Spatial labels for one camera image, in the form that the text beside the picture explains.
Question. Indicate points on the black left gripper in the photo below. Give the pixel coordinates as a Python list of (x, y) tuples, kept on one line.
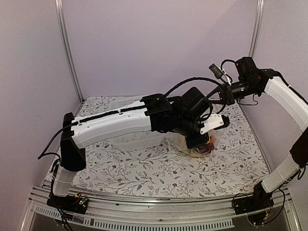
[(194, 143)]

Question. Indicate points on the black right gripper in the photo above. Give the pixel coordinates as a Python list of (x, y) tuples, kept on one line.
[(227, 94)]

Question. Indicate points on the clear zip top bag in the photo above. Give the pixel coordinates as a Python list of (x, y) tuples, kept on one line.
[(194, 121)]

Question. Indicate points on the yellow toy corn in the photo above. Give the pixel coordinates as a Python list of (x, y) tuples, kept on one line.
[(195, 153)]

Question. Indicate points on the dark red toy grapes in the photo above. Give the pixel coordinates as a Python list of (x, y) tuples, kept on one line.
[(207, 148)]

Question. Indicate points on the white perforated plastic basket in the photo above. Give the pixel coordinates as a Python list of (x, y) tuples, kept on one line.
[(136, 140)]

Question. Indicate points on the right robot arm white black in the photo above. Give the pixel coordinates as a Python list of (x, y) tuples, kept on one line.
[(253, 80)]

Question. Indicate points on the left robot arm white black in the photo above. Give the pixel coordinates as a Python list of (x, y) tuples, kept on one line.
[(152, 113)]

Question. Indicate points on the floral patterned table mat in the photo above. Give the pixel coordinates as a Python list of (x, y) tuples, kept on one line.
[(235, 166)]

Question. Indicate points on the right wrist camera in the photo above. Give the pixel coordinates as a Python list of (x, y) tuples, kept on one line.
[(220, 74)]

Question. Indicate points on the right aluminium frame post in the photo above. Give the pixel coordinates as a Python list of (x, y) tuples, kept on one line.
[(257, 27)]

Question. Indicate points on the aluminium frame post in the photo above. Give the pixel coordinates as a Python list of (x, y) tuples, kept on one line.
[(257, 27), (67, 50)]

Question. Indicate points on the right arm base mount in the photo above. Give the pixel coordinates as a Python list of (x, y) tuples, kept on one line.
[(259, 205)]

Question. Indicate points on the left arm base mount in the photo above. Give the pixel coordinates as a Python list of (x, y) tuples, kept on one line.
[(71, 203)]

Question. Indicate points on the left aluminium frame post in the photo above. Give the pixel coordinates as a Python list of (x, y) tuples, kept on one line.
[(67, 50)]

